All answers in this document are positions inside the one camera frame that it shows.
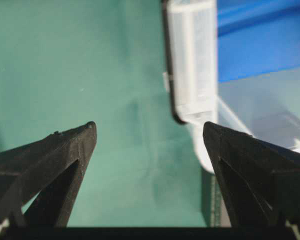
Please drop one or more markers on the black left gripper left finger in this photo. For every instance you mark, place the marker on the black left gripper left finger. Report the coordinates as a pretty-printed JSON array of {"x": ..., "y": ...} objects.
[{"x": 40, "y": 181}]

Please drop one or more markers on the blue liner sheet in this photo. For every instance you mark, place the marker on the blue liner sheet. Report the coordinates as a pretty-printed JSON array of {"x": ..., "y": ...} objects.
[{"x": 257, "y": 37}]

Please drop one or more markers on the clear plastic storage case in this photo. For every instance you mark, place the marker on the clear plastic storage case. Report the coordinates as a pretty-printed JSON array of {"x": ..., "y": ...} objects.
[{"x": 266, "y": 106}]

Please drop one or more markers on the black RealSense box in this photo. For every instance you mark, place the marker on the black RealSense box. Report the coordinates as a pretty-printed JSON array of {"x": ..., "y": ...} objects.
[{"x": 213, "y": 208}]

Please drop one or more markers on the green table cloth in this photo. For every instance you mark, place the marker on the green table cloth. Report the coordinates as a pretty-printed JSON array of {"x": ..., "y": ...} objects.
[{"x": 64, "y": 63}]

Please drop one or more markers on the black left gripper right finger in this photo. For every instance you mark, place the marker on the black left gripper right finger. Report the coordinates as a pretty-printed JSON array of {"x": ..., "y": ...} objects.
[{"x": 259, "y": 181}]

